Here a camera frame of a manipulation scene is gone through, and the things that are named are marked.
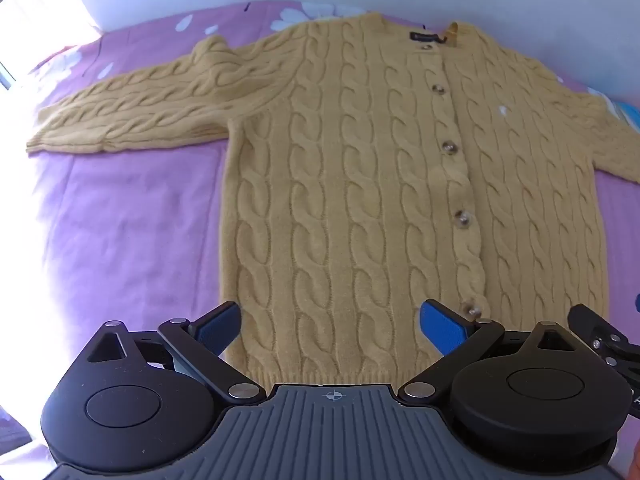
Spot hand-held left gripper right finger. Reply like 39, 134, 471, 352
397, 300, 581, 406

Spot purple floral bed sheet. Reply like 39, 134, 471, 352
0, 0, 640, 461

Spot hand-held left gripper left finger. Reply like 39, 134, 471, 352
87, 301, 267, 408

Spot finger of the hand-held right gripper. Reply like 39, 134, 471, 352
567, 304, 612, 345

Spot yellow cable-knit cardigan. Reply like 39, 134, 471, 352
25, 10, 640, 391

